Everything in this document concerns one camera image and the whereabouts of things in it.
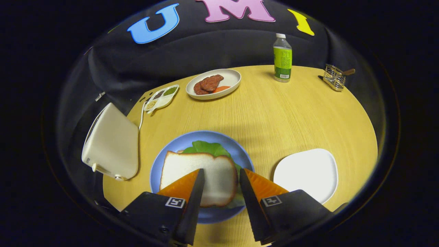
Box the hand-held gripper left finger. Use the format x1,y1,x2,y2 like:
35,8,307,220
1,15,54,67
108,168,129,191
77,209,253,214
118,168,205,246

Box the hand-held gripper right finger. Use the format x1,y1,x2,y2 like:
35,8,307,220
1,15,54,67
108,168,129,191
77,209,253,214
239,168,335,246

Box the plain white bread slice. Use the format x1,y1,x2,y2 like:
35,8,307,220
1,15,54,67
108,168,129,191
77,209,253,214
159,151,238,208

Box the green lettuce leaf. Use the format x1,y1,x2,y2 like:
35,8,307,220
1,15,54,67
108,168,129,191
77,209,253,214
182,140,246,208

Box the white square plate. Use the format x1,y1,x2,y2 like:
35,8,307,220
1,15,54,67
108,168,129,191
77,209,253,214
273,148,339,205

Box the blue round plate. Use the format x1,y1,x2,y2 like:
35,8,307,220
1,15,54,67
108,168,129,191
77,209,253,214
150,131,255,224

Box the white toaster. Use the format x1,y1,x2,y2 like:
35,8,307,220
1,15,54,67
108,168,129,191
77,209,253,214
82,103,139,181

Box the white divided seasoning tray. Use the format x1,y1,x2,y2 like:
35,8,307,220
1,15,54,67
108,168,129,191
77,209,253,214
144,85,180,114

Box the brown meat patty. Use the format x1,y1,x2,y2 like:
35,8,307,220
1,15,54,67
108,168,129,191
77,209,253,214
194,81,210,95
201,74,224,92

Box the cream oval plate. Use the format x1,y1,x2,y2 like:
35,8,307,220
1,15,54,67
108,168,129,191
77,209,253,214
186,69,242,100

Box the green label plastic bottle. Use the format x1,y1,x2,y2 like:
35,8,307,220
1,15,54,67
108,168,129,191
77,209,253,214
273,33,293,83

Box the black backdrop cloth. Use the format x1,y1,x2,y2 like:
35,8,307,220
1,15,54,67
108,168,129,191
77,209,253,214
58,0,384,131

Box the white toaster power cord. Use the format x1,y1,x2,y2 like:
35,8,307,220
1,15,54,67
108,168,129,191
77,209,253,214
138,101,147,131

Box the metal wire rack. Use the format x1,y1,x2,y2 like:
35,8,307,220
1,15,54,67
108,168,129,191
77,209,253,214
318,64,347,92

